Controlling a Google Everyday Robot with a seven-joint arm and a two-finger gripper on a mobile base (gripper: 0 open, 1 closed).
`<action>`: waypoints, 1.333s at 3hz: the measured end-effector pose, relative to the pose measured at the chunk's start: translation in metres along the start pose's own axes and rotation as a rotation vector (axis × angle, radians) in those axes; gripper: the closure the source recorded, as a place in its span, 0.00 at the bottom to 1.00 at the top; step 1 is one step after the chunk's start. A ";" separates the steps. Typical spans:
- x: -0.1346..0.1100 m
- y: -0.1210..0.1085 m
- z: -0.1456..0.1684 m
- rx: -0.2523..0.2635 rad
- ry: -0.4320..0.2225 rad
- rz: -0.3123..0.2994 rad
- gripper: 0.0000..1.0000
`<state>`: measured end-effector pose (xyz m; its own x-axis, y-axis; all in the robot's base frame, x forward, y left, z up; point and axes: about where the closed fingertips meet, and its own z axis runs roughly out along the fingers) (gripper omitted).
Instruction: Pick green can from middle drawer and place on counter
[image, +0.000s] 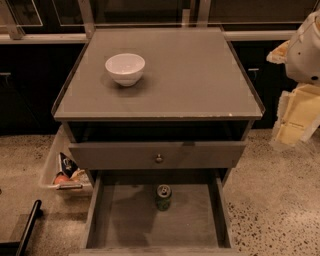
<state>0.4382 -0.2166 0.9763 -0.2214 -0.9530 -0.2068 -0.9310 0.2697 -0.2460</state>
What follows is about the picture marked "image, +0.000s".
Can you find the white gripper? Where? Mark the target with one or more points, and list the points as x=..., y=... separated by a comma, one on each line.
x=304, y=55

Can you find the green soda can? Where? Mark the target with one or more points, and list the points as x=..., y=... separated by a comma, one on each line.
x=163, y=197

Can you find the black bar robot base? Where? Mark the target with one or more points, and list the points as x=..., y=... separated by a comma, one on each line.
x=18, y=248

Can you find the grey drawer cabinet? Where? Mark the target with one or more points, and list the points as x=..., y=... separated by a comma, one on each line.
x=193, y=89

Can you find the round metal drawer knob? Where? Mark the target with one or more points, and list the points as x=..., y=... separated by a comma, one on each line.
x=159, y=158

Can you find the grey top drawer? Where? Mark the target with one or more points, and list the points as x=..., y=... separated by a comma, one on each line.
x=141, y=155

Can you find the open grey middle drawer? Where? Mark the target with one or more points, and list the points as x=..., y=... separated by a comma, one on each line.
x=123, y=219

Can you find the white ceramic bowl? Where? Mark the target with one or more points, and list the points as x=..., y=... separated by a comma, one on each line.
x=126, y=69

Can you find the tan snack packet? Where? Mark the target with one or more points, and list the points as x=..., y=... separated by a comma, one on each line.
x=80, y=176

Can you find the dark blue chip bag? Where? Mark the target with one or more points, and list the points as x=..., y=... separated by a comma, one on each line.
x=67, y=166

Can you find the clear plastic storage bin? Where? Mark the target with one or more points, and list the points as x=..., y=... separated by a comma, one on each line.
x=51, y=168

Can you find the orange fruit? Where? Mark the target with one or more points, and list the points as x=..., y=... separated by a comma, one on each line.
x=60, y=179

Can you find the right cabinet door handle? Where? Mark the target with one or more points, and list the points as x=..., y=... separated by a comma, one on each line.
x=253, y=73

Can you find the cabinet door handle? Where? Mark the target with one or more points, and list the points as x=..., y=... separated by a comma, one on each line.
x=253, y=73
x=5, y=79

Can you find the metal railing frame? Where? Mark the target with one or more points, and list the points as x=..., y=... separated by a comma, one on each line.
x=51, y=21

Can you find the left cabinet door handle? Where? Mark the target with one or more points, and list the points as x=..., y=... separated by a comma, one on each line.
x=5, y=79

